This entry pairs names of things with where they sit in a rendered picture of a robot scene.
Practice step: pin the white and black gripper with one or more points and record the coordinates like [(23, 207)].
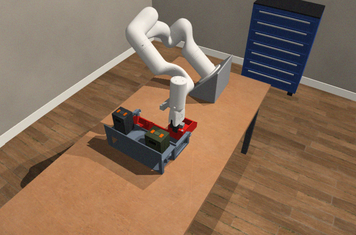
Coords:
[(175, 118)]

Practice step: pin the dark grey case with orange latches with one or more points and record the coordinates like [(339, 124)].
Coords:
[(123, 120)]

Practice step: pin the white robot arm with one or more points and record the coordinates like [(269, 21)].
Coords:
[(146, 25)]

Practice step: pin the red bin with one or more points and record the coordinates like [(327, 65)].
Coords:
[(150, 125), (189, 126), (141, 121)]

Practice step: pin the olive green tool case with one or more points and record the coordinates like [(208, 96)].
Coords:
[(157, 139)]

